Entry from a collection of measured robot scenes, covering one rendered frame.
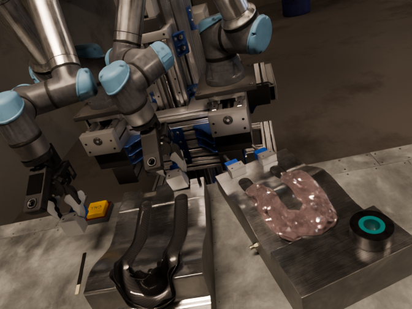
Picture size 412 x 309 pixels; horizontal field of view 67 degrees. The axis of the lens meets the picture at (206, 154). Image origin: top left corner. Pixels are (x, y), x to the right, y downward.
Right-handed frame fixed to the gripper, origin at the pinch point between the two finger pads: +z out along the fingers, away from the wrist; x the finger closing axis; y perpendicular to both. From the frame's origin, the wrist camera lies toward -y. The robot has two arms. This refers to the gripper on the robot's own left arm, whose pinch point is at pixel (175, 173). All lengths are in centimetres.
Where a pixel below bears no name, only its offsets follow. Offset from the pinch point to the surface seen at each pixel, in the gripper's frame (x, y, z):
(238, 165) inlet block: -17.9, 4.2, 9.0
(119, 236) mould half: 16.8, -16.2, 0.9
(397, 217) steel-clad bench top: -53, -21, 19
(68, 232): 29.3, -14.2, -4.6
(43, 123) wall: 168, 193, 57
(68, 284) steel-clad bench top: 34.4, -23.0, 5.8
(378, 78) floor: -154, 205, 148
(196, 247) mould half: -6.3, -27.7, -1.9
